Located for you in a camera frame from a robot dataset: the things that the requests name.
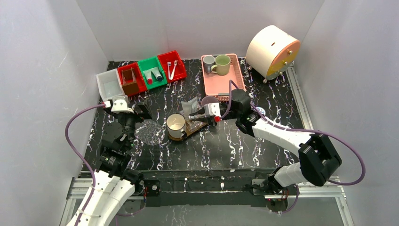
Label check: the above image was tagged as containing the clear textured square holder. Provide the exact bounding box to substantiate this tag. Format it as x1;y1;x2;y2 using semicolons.
184;108;208;133

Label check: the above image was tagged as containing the blue cap toothpaste tube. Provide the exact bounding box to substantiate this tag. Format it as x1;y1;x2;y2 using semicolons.
151;67;163;81

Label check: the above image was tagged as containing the red plastic bin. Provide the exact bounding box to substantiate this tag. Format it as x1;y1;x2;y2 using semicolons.
117;62;147;94
157;50;187;83

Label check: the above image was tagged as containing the white plastic bin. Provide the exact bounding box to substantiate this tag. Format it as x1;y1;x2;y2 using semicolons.
96;69;126;102

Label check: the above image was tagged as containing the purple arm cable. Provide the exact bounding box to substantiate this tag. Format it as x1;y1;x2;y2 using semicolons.
218;80;366;214
64;104;108;226

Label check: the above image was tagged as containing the green mug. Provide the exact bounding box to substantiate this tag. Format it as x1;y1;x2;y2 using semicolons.
211;55;231;76

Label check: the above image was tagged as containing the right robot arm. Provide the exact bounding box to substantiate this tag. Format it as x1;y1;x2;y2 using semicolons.
189;89;342;194

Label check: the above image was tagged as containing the green plastic bin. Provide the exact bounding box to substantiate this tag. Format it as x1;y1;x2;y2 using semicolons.
138;56;167;90

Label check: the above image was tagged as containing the pink perforated basket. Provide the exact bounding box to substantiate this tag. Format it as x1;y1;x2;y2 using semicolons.
201;53;246;101

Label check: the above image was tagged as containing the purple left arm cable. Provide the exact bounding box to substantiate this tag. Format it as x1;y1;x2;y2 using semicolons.
64;104;108;226

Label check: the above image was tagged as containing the pink cap toothpaste tube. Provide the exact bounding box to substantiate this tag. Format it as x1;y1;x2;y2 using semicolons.
144;70;153;85

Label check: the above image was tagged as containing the grey mug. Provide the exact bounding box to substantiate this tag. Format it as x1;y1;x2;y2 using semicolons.
202;55;215;73

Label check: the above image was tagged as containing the left red plastic bin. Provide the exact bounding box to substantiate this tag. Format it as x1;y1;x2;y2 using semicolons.
117;62;147;94

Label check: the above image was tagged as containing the white cylindrical appliance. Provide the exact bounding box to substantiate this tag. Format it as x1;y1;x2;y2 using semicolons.
246;25;301;82

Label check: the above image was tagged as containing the orange cap toothpaste tube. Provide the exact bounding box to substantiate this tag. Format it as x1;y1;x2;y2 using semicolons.
181;101;192;117

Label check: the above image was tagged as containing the white ribbed mug black rim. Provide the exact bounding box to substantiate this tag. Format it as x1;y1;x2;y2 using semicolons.
166;113;187;139

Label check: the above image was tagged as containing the brown oval wooden tray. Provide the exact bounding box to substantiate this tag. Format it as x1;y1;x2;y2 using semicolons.
167;120;213;141

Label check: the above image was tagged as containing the white toothbrush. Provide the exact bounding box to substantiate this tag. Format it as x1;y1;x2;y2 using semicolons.
169;60;178;80
167;62;172;80

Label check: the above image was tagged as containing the purple mug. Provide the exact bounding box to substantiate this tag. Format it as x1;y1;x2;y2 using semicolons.
201;96;219;107

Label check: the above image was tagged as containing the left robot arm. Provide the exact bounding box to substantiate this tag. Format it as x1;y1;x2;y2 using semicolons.
64;99;152;226

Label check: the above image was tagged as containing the beige toothbrush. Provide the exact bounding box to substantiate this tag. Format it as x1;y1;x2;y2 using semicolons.
189;114;206;121

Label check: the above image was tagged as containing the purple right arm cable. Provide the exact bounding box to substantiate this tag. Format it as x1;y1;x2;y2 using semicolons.
218;80;366;214

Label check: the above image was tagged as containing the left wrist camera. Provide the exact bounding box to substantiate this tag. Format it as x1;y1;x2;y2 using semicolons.
103;95;134;113

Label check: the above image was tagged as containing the black cap toothpaste tube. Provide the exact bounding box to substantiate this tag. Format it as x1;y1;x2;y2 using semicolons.
188;97;198;114

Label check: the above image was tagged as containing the brown wooden holder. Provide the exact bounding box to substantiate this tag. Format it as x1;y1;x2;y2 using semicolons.
122;68;139;96

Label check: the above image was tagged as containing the right red plastic bin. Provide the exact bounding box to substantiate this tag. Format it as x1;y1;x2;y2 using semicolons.
157;50;187;83

